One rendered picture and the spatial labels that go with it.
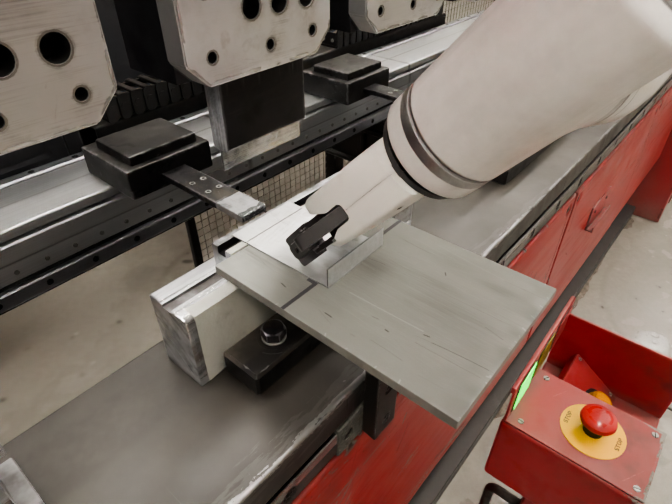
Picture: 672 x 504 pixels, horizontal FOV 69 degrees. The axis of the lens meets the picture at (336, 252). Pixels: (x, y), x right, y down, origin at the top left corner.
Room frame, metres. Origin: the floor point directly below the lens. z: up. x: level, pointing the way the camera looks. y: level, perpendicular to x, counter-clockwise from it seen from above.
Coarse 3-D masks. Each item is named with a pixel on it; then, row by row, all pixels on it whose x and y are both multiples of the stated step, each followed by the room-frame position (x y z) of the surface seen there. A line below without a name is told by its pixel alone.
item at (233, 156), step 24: (264, 72) 0.44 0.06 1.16; (288, 72) 0.46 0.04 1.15; (216, 96) 0.41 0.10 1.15; (240, 96) 0.42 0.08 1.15; (264, 96) 0.44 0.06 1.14; (288, 96) 0.46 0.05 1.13; (216, 120) 0.41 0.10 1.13; (240, 120) 0.42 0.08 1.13; (264, 120) 0.44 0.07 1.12; (288, 120) 0.46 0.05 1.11; (216, 144) 0.41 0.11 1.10; (240, 144) 0.41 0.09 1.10; (264, 144) 0.45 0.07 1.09
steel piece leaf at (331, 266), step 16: (288, 224) 0.43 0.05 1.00; (256, 240) 0.40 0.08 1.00; (272, 240) 0.40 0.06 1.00; (352, 240) 0.40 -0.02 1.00; (368, 240) 0.38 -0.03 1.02; (272, 256) 0.38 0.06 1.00; (288, 256) 0.38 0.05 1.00; (320, 256) 0.38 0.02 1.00; (336, 256) 0.38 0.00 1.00; (352, 256) 0.36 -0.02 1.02; (368, 256) 0.38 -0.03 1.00; (304, 272) 0.35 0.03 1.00; (320, 272) 0.35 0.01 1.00; (336, 272) 0.34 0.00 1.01
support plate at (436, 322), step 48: (384, 240) 0.41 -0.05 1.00; (432, 240) 0.41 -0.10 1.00; (240, 288) 0.34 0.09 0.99; (288, 288) 0.33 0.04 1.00; (336, 288) 0.33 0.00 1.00; (384, 288) 0.33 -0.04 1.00; (432, 288) 0.33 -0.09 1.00; (480, 288) 0.33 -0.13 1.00; (528, 288) 0.33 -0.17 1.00; (336, 336) 0.28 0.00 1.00; (384, 336) 0.28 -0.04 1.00; (432, 336) 0.28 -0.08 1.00; (480, 336) 0.28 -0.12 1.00; (432, 384) 0.23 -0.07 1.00; (480, 384) 0.23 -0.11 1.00
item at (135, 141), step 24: (96, 144) 0.57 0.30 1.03; (120, 144) 0.56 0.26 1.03; (144, 144) 0.56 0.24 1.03; (168, 144) 0.57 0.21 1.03; (192, 144) 0.59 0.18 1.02; (96, 168) 0.56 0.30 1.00; (120, 168) 0.52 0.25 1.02; (144, 168) 0.53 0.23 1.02; (168, 168) 0.55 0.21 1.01; (192, 168) 0.56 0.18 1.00; (144, 192) 0.52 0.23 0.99; (192, 192) 0.50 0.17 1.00; (216, 192) 0.50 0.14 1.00; (240, 192) 0.50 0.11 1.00; (240, 216) 0.45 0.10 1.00
